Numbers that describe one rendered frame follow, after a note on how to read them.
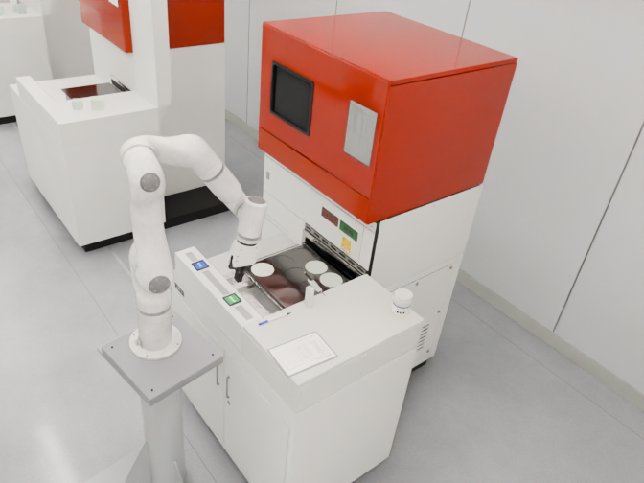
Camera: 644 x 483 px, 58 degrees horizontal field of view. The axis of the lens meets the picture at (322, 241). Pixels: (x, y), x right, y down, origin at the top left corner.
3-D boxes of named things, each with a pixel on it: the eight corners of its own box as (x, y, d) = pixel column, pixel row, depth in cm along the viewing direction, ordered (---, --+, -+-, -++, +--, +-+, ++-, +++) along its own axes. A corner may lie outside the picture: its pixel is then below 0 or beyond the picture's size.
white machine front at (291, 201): (265, 213, 308) (269, 145, 286) (366, 297, 258) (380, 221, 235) (261, 215, 306) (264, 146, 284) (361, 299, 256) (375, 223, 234)
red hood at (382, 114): (369, 121, 323) (386, 10, 289) (483, 183, 273) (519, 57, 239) (256, 147, 281) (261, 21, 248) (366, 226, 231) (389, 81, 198)
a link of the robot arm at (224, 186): (186, 164, 192) (234, 217, 214) (205, 184, 181) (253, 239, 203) (207, 146, 193) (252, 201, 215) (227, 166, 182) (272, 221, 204)
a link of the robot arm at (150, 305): (140, 319, 200) (136, 265, 186) (128, 286, 212) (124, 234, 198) (174, 311, 205) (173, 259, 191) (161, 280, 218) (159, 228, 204)
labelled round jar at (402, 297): (400, 304, 233) (403, 286, 228) (412, 313, 229) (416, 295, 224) (387, 310, 230) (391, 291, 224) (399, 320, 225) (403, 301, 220)
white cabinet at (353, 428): (275, 348, 341) (283, 233, 295) (386, 468, 281) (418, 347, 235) (174, 394, 305) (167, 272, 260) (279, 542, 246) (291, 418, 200)
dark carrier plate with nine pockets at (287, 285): (304, 244, 274) (305, 243, 274) (351, 284, 253) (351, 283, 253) (242, 267, 255) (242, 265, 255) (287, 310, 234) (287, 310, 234)
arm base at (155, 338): (141, 367, 206) (138, 331, 195) (121, 333, 218) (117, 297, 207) (190, 348, 216) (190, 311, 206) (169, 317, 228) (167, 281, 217)
